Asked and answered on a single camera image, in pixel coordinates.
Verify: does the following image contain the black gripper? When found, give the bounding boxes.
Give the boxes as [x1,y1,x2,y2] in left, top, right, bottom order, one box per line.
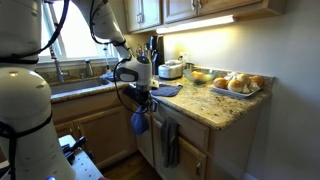
[131,85,154,113]

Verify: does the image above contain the dark blue fleece towel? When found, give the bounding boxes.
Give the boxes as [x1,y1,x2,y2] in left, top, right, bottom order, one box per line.
[130,105,151,136]

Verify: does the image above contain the grey knitted hanging towel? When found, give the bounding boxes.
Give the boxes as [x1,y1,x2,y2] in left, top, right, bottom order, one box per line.
[160,115,180,169]

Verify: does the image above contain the wide wooden drawer front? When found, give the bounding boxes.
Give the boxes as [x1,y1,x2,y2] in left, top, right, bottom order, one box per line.
[155,102,211,152]

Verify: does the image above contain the square blue pot holder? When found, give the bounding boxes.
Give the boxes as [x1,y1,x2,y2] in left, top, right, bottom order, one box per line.
[150,83,184,98]

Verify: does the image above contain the small countertop cooker appliance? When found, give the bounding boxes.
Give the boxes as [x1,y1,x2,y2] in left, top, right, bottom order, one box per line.
[157,59,184,80]

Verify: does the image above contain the narrow wooden cabinet door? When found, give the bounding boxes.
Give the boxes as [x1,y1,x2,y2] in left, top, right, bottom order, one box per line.
[134,113,155,168]

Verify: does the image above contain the large blue container lid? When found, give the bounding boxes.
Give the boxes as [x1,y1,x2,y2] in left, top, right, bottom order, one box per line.
[99,71,116,83]

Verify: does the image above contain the wooden sink cabinet door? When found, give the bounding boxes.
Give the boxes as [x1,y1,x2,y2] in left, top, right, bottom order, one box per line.
[72,105,138,169]
[54,120,77,140]

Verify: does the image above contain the glass fruit bowl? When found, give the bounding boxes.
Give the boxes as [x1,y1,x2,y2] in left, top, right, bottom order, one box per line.
[182,68,216,85]

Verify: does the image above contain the dark bottle with red label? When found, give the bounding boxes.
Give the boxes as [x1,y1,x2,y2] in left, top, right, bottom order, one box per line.
[134,43,144,58]

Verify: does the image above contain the black soda maker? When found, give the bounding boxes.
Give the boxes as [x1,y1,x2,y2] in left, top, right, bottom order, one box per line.
[148,34,165,76]

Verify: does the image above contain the white dish wand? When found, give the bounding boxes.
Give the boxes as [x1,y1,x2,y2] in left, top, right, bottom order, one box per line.
[103,46,113,74]

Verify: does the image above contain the yellow fruit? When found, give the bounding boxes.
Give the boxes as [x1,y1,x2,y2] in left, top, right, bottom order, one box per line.
[191,70,205,83]

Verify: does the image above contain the long wooden sink panel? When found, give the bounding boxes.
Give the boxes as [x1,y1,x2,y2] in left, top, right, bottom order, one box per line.
[51,89,129,124]

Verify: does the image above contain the metal soap dispenser pump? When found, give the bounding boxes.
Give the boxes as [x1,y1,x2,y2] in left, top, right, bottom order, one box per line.
[84,59,95,78]

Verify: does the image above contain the stainless steel sink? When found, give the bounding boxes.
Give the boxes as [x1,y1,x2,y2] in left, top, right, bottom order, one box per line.
[49,77,113,96]

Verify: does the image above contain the wide wooden cabinet door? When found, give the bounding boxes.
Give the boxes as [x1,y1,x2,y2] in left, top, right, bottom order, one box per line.
[152,117,208,180]

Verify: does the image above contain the round golden bread roll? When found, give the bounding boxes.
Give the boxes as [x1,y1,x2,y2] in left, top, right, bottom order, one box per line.
[227,78,245,94]
[235,73,251,85]
[213,77,230,90]
[249,75,266,88]

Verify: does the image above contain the black clamp tool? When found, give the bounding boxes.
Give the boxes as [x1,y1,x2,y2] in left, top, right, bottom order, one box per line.
[61,135,88,165]

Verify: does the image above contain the white perforated table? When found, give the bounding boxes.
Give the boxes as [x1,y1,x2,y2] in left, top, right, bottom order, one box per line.
[58,134,105,180]

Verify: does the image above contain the white rectangular plate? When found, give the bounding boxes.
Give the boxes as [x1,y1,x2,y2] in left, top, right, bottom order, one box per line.
[208,83,263,100]

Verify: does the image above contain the metal kitchen faucet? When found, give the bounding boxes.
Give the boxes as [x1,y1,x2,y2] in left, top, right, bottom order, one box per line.
[49,44,70,83]

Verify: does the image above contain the kitchen window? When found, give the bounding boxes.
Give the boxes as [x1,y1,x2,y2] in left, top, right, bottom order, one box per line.
[38,0,118,63]

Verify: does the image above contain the under cabinet light strip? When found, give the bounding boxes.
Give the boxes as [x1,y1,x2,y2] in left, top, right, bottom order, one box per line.
[155,14,238,35]

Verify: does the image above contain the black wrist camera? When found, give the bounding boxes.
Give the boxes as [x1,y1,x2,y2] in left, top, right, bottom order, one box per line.
[122,85,138,102]

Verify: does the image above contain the white wall outlet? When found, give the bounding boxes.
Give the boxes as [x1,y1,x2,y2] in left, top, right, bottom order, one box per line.
[179,51,189,63]

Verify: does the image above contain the silver cabinet door handle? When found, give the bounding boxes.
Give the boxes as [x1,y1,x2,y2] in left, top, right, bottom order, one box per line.
[195,160,202,178]

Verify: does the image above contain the wooden wall cabinet door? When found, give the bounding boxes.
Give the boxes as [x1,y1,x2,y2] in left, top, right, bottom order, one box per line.
[123,0,163,33]
[162,0,199,25]
[198,0,264,16]

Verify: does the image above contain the black velcro strap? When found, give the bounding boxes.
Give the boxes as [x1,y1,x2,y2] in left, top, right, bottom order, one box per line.
[0,112,54,180]

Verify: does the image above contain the wooden wall cabinet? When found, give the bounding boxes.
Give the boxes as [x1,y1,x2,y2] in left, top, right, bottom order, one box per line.
[123,0,288,34]

